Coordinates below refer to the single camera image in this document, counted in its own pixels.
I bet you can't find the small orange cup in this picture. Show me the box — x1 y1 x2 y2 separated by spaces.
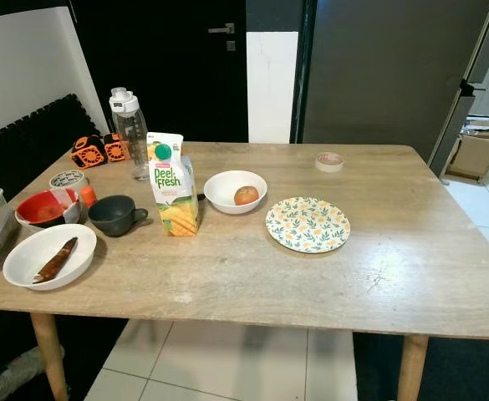
79 185 97 208

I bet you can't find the black door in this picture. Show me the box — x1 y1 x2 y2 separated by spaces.
73 0 249 145

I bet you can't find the brown sweet potato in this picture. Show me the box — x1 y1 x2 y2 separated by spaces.
33 237 79 285

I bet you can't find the black foam wall panel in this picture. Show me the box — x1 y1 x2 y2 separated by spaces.
0 94 103 201

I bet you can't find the orange black small device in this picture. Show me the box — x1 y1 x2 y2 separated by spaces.
71 135 107 170
102 132 130 163

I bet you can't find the printed open cardboard box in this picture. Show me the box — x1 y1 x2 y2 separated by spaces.
445 134 489 181

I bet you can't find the wooden dining table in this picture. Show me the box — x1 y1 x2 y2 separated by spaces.
0 142 489 401

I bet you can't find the grey steel fridge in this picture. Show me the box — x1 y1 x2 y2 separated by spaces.
298 0 489 178

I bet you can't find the grey duct tape roll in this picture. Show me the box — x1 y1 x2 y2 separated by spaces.
49 170 90 191

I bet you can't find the mango juice carton green cap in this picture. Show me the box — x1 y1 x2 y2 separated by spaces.
146 132 200 237

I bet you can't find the beige tape roll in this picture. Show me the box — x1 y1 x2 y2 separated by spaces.
315 151 345 172

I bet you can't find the dark grey mug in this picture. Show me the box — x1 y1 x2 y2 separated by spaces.
88 195 150 238

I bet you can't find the floral print plate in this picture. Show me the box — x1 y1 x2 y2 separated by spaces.
266 197 351 254

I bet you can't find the red bowl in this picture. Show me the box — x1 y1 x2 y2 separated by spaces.
15 189 82 231

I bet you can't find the white ceramic bowl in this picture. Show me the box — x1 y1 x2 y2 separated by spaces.
204 170 268 216
3 224 98 292

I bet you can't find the clear water bottle white lid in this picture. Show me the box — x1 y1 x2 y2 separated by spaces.
109 87 151 182

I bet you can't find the reddish apple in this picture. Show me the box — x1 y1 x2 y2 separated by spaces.
233 186 260 206

